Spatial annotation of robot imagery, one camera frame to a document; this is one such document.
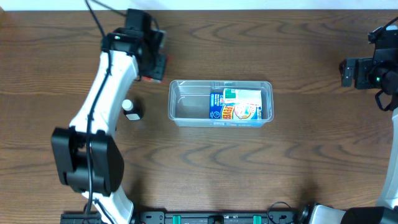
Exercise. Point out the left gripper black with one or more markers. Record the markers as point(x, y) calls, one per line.
point(158, 70)

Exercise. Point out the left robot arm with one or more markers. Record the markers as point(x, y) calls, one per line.
point(86, 155)

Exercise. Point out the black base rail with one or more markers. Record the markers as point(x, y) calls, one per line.
point(278, 216)

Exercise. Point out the red Panadol sachet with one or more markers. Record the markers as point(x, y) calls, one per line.
point(156, 70)

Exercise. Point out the clear plastic container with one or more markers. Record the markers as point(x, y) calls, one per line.
point(189, 102)

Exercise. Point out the white green medicine box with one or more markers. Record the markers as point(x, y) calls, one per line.
point(238, 96)

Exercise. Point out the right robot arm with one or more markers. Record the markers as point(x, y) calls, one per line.
point(378, 73)

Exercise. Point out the blue KoolFever box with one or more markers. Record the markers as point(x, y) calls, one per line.
point(220, 110)

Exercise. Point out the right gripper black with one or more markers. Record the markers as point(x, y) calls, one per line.
point(351, 73)

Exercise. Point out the dark brown medicine bottle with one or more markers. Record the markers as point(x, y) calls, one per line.
point(133, 110)

